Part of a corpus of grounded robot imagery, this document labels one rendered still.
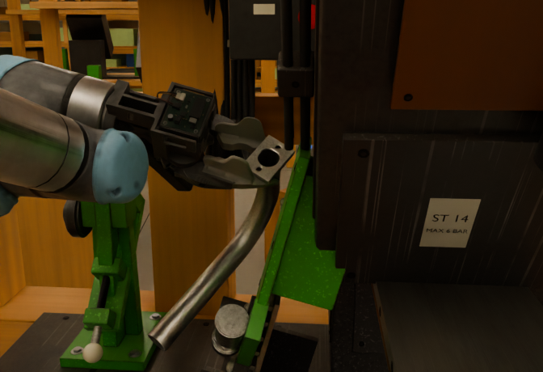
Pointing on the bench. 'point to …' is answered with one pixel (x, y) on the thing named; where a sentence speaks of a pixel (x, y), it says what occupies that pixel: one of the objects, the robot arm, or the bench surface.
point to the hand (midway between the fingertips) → (271, 168)
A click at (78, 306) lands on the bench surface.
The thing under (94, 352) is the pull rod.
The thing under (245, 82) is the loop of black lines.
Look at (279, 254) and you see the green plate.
